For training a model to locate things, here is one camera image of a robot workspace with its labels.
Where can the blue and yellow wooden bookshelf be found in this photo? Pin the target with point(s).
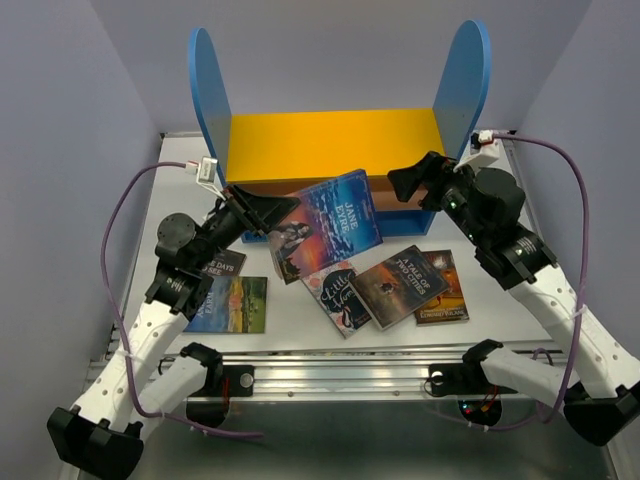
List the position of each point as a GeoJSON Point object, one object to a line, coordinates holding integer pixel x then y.
{"type": "Point", "coordinates": [283, 152]}

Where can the Animal Farm book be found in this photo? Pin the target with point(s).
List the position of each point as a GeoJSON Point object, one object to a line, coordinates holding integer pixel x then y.
{"type": "Point", "coordinates": [233, 305]}

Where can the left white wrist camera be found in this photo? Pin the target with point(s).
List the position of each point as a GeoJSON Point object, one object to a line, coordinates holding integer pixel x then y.
{"type": "Point", "coordinates": [205, 172]}

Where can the Edward Rulane brown book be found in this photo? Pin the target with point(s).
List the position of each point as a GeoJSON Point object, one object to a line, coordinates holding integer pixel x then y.
{"type": "Point", "coordinates": [448, 306]}

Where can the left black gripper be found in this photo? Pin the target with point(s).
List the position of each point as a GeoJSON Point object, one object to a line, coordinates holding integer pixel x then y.
{"type": "Point", "coordinates": [257, 213]}

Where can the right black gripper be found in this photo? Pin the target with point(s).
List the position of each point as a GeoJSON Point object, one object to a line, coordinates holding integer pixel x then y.
{"type": "Point", "coordinates": [434, 170]}

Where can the A Tale of Two Cities book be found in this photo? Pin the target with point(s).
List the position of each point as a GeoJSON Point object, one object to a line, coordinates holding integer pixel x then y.
{"type": "Point", "coordinates": [396, 288]}

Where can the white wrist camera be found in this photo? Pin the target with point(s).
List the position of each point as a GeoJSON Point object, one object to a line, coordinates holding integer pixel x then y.
{"type": "Point", "coordinates": [484, 151]}
{"type": "Point", "coordinates": [205, 172]}

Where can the aluminium rail frame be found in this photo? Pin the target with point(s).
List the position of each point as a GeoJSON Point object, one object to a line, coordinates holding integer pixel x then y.
{"type": "Point", "coordinates": [300, 356]}

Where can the dark Days to See book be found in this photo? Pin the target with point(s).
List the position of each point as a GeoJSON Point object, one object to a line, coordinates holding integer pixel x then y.
{"type": "Point", "coordinates": [225, 263]}

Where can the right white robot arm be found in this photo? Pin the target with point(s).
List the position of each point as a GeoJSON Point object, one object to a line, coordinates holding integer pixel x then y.
{"type": "Point", "coordinates": [599, 393]}

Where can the Little Women book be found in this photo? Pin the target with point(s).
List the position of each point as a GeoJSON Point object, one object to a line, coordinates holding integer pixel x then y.
{"type": "Point", "coordinates": [332, 290]}

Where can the Jane Eyre blue book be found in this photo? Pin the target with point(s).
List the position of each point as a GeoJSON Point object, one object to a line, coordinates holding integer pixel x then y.
{"type": "Point", "coordinates": [334, 221]}

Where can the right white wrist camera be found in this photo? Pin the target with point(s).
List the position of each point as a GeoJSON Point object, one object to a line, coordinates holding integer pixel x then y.
{"type": "Point", "coordinates": [484, 151]}

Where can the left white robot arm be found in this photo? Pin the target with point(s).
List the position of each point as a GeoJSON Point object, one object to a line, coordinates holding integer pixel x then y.
{"type": "Point", "coordinates": [105, 430]}

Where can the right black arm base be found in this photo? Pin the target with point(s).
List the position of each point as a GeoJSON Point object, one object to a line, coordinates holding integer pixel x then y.
{"type": "Point", "coordinates": [479, 401]}

